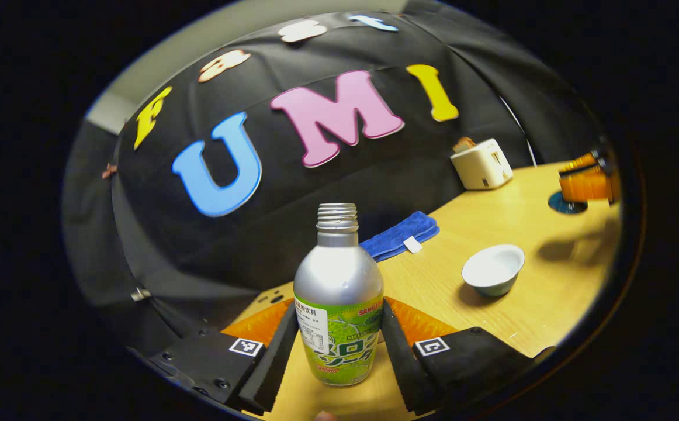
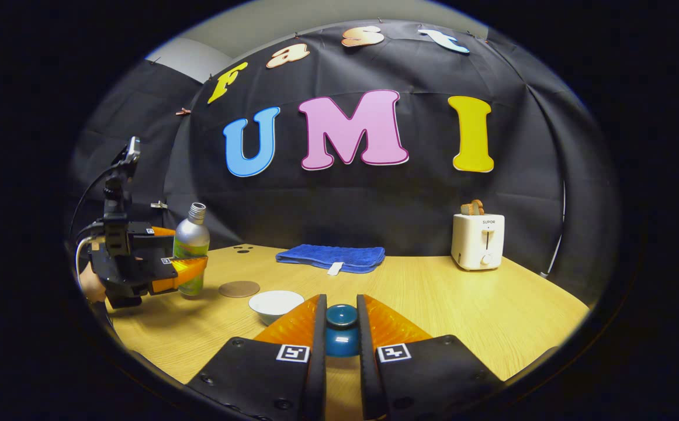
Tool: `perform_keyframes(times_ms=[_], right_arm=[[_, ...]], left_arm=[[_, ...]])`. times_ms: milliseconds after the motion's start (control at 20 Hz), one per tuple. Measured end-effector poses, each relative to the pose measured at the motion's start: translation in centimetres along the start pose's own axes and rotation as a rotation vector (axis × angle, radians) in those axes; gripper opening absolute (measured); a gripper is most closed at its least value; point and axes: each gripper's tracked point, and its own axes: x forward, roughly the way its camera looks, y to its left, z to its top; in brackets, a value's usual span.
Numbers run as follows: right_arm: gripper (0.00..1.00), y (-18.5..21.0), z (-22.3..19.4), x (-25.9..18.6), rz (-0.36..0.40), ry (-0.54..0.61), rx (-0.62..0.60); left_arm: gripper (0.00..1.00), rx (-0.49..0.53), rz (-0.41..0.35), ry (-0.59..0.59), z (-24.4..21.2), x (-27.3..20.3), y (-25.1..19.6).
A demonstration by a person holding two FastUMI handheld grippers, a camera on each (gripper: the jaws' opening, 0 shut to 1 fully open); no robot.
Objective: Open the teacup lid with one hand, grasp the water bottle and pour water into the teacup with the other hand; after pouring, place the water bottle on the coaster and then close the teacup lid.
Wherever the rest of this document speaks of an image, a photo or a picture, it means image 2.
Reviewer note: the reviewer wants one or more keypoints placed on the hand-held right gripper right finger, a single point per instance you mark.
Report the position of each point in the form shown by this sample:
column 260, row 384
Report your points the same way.
column 367, row 362

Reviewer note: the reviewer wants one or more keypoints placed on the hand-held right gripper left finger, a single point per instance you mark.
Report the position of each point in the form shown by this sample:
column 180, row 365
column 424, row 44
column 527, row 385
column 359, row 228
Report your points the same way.
column 316, row 362

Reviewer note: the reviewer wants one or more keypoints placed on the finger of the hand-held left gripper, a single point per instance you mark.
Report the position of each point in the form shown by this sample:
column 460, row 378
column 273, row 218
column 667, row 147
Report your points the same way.
column 190, row 269
column 141, row 229

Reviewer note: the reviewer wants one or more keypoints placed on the silver green label water bottle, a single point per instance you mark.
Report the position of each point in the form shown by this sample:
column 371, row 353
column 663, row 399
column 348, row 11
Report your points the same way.
column 191, row 237

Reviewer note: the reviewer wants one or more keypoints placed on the round brown coaster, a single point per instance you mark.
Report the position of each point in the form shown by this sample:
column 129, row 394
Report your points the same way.
column 239, row 289

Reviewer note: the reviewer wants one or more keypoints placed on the white teal teacup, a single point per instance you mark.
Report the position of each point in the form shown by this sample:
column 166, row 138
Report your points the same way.
column 275, row 303

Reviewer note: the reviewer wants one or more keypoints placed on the white metal clip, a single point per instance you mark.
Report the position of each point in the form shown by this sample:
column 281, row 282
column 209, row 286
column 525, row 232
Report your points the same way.
column 159, row 205

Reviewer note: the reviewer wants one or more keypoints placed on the blue folded towel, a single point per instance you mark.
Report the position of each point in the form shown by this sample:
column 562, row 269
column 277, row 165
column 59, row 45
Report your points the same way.
column 333, row 255

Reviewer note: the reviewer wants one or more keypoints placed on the red cloth clip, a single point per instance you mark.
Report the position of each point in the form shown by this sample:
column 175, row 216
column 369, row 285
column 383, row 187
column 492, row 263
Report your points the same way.
column 183, row 111

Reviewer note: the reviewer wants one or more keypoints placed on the black backdrop cloth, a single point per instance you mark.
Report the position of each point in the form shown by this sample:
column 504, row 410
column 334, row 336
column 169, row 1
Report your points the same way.
column 374, row 204

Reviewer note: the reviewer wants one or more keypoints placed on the white toaster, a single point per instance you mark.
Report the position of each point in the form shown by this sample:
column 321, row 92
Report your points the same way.
column 477, row 242

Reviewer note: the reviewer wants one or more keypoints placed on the toast slice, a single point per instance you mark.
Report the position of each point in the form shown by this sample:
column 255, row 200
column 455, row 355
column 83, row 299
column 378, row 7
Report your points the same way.
column 471, row 208

